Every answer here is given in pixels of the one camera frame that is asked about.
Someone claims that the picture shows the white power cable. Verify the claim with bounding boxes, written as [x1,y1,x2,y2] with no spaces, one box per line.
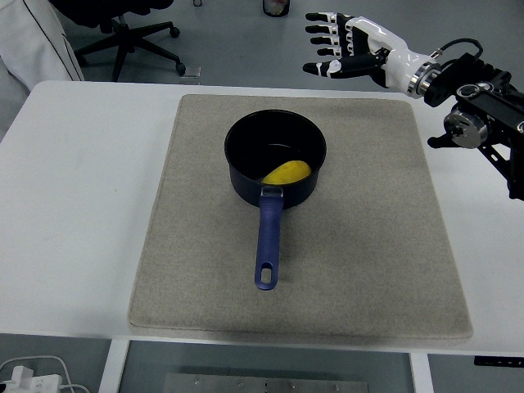
[0,355,89,393]

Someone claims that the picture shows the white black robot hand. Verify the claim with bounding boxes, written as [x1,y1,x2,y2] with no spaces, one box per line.
[302,11,430,93]

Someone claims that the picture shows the white table leg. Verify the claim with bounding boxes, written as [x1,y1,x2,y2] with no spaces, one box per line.
[409,351,435,393]
[97,338,132,393]

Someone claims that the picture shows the black table control panel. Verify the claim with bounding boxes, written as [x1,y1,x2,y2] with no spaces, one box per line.
[473,355,517,367]

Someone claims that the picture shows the person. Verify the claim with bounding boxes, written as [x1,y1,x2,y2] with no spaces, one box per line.
[0,0,85,142]

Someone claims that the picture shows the white power strip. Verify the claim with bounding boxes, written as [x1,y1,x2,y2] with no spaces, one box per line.
[0,366,62,393]

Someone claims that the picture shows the blue pot with handle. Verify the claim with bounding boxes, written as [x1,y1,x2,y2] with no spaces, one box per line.
[224,109,328,291]

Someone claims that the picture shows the black office chair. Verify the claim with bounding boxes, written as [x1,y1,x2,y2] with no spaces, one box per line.
[48,0,187,83]

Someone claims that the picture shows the black waste bin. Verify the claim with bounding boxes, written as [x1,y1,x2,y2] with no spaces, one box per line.
[262,0,291,18]

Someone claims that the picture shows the beige fabric mat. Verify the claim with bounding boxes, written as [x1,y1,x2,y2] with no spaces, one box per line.
[127,93,474,340]

